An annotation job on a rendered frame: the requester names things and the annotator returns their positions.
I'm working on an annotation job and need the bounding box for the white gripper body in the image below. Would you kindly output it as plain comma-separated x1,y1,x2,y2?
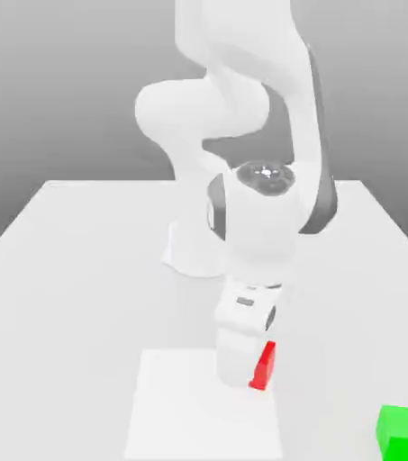
214,324,267,389

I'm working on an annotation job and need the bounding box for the small red cube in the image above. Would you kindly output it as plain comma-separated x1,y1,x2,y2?
248,340,277,392

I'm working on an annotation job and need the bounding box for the small green cube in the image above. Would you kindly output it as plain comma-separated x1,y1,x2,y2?
375,404,408,461

